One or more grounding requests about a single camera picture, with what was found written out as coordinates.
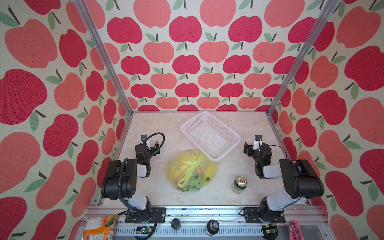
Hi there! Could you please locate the white plastic basket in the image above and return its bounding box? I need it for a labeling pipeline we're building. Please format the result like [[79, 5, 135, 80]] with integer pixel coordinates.
[[180, 112, 241, 162]]

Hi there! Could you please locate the right aluminium corner post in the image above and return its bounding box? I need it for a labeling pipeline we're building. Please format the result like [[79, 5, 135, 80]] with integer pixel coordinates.
[[266, 0, 339, 117]]

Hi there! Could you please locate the black round knob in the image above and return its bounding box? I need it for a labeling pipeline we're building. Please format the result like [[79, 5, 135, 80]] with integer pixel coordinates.
[[205, 220, 220, 236]]

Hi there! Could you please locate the aluminium corner post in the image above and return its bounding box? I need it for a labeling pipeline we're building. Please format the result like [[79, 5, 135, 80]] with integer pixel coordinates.
[[266, 0, 339, 117], [75, 1, 133, 118]]

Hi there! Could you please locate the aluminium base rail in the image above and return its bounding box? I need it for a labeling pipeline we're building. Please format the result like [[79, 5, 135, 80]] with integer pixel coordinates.
[[71, 205, 336, 240]]

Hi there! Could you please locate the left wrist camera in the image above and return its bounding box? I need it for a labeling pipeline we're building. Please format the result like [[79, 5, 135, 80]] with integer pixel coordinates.
[[141, 135, 151, 150]]

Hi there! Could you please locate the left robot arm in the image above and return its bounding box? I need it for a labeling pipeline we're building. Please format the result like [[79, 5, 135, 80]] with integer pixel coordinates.
[[101, 142, 160, 223]]

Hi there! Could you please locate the left aluminium corner post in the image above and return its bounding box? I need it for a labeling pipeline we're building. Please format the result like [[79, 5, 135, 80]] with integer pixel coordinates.
[[75, 1, 133, 118]]

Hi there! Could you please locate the yellow plastic bag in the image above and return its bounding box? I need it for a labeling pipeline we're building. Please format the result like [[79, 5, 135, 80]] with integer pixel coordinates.
[[165, 150, 218, 192]]

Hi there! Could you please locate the orange snack packet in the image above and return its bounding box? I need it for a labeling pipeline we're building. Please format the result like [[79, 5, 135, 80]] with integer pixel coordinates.
[[83, 214, 118, 240]]

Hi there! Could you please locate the small grey knob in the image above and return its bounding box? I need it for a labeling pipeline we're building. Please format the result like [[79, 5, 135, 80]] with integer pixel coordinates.
[[170, 218, 181, 231]]

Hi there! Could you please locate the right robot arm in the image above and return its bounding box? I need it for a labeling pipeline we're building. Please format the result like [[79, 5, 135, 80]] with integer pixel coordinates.
[[244, 141, 325, 223]]

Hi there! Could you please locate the green drink can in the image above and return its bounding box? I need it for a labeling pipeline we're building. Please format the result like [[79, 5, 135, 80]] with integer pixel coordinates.
[[232, 176, 247, 194]]

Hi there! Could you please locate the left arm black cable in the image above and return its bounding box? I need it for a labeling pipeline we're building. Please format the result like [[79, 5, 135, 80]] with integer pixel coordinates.
[[118, 132, 166, 205]]

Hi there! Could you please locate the pink snack packet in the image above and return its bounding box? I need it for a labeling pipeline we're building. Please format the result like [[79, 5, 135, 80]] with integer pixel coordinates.
[[286, 220, 304, 240]]

